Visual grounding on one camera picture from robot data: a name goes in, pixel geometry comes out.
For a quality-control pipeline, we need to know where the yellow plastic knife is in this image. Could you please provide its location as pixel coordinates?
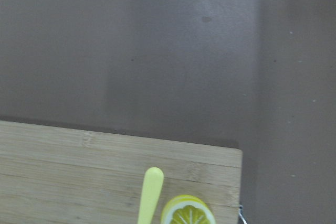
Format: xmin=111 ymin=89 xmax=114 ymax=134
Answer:
xmin=137 ymin=167 xmax=164 ymax=224

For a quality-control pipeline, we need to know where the lemon half near handle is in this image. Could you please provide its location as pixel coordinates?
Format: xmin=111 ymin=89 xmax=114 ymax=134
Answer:
xmin=160 ymin=195 xmax=216 ymax=224

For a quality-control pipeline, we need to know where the wooden cutting board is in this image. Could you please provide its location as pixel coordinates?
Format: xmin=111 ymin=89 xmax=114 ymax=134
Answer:
xmin=1 ymin=121 xmax=243 ymax=223

